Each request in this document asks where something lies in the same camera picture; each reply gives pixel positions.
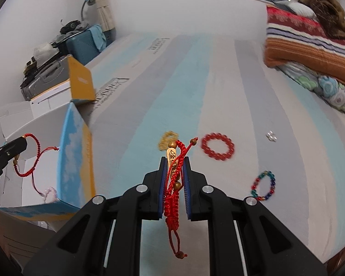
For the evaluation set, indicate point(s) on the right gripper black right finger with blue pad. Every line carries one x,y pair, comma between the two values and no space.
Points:
245,238

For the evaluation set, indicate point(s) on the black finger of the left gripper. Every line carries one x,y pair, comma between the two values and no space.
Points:
11,150

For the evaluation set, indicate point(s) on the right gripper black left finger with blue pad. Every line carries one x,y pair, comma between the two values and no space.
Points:
104,236

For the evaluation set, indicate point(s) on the red cord bracelet gold charm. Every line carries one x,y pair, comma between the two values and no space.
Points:
176,154

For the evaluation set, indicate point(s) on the sky print cardboard box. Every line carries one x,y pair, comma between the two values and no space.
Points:
54,178

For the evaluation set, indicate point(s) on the grey printer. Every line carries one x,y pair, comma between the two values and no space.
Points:
46,77

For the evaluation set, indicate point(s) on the white pearl earrings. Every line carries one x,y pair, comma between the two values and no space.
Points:
271,136

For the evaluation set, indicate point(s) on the striped bed sheet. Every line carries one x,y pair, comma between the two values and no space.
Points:
148,84

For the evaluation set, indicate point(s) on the yellow box flap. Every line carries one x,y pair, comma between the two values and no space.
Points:
81,82

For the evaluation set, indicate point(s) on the teal suitcase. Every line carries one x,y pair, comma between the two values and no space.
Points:
82,47

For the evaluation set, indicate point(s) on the light blue cloth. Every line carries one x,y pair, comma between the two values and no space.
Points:
98,37

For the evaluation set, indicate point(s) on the floral quilt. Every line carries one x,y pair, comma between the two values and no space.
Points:
328,88

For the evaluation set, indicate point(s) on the blue desk lamp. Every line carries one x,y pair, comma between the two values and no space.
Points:
86,2

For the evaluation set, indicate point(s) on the brown fur blanket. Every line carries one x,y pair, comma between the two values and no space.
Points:
330,15

